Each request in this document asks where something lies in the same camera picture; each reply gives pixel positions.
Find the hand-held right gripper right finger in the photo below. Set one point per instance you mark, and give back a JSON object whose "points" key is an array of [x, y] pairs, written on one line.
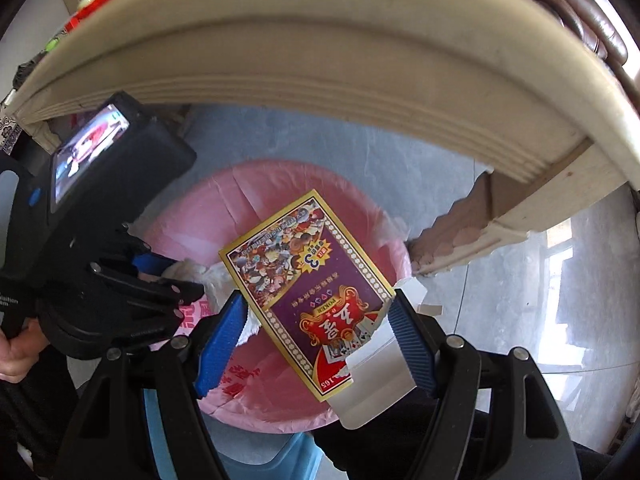
{"points": [[410, 350]]}

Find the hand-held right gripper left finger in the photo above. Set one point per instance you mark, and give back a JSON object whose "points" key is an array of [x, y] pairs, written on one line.
{"points": [[220, 350]]}

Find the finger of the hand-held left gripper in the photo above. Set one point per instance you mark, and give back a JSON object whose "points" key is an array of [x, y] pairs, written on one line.
{"points": [[150, 287], [150, 262]]}

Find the purple and yellow card box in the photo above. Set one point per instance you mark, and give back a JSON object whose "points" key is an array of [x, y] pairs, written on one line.
{"points": [[320, 280]]}

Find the blue plastic trash bin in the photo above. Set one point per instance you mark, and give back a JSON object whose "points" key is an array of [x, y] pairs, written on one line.
{"points": [[280, 460]]}

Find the pink plastic bin bag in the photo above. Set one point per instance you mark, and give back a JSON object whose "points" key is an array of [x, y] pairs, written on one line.
{"points": [[260, 185]]}

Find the person's left forearm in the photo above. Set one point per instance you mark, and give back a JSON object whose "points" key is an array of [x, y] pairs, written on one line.
{"points": [[35, 410]]}

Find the person's left hand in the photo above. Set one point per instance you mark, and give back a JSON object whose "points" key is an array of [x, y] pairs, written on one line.
{"points": [[17, 355]]}

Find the small green item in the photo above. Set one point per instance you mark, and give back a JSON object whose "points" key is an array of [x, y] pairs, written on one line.
{"points": [[52, 44]]}

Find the red small item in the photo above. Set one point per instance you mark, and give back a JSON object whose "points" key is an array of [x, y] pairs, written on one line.
{"points": [[74, 21]]}

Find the cream table edge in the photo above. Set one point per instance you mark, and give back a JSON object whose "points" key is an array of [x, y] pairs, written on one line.
{"points": [[300, 35]]}

